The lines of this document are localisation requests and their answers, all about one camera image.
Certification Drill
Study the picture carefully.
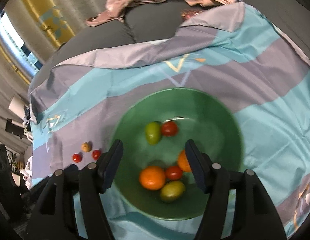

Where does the green oval fruit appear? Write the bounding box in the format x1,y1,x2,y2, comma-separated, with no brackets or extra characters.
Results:
160,180,186,203
145,122,162,145

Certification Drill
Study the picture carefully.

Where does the blue purple striped cloth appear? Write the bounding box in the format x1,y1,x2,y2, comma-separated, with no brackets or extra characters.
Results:
29,2,310,238

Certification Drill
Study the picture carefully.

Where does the orange mandarin right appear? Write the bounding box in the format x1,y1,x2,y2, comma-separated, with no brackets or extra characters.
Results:
177,150,192,173

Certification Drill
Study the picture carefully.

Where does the red cherry tomato upper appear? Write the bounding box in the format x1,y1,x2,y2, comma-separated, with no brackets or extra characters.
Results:
161,121,179,137

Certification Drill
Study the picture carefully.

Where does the red cherry tomato outer right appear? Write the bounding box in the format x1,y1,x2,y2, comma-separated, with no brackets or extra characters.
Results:
92,150,102,161

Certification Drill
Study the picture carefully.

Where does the green oval fruit upper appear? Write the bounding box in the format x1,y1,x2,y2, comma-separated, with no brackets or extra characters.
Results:
145,122,162,145

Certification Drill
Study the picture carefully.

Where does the white floor lamp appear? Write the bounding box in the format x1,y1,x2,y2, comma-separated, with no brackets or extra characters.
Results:
5,95,34,143

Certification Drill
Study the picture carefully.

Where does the red cherry tomato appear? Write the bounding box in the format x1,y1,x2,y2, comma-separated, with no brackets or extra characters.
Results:
165,166,183,180
72,153,82,163
161,121,179,137
92,150,102,161

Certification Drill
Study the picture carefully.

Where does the small brown round fruit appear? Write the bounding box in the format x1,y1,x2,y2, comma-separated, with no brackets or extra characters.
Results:
81,142,92,152

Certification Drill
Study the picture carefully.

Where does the green round bowl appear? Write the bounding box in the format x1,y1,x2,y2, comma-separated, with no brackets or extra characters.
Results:
113,88,243,220

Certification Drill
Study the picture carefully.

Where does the red cherry tomato lower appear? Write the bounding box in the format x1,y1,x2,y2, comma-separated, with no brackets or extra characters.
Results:
165,166,183,180

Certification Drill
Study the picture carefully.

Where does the red cherry tomato outer left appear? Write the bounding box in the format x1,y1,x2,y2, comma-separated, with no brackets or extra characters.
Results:
72,153,82,163

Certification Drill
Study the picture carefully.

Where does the orange mandarin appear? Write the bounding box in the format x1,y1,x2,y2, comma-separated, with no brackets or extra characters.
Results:
177,150,192,173
139,166,166,191

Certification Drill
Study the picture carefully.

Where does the grey yellow patterned curtain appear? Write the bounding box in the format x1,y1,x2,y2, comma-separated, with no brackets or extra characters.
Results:
0,0,126,86

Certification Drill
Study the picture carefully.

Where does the orange mandarin left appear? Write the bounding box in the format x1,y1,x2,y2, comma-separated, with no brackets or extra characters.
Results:
139,166,166,191

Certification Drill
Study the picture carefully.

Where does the green oval fruit lower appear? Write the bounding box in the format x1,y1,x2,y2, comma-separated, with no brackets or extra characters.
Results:
160,180,186,203

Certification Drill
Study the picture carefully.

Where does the dark grey sofa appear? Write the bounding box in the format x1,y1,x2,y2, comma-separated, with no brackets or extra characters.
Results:
28,0,310,92

